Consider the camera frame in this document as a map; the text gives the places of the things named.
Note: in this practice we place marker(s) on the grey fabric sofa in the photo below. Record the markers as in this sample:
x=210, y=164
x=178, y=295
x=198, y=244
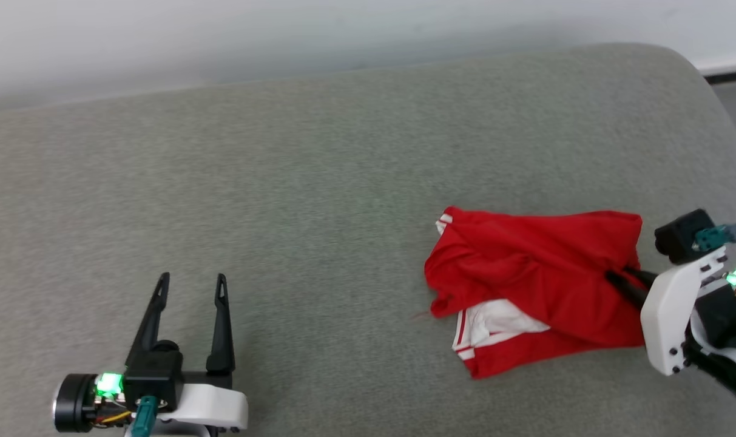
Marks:
x=313, y=212

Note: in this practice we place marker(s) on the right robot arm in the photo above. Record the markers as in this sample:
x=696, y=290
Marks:
x=719, y=328

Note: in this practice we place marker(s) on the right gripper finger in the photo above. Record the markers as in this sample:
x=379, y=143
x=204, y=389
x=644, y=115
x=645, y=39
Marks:
x=644, y=277
x=628, y=288

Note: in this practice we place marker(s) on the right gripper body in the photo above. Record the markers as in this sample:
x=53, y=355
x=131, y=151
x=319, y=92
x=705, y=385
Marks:
x=668, y=315

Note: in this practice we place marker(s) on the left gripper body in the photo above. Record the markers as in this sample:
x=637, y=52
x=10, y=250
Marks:
x=216, y=406

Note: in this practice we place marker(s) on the red and white jersey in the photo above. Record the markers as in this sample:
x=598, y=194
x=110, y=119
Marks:
x=537, y=267

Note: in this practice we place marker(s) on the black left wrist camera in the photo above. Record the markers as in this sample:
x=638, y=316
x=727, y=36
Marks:
x=155, y=373

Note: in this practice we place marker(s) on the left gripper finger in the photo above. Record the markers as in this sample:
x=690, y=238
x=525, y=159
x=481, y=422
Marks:
x=152, y=318
x=222, y=340

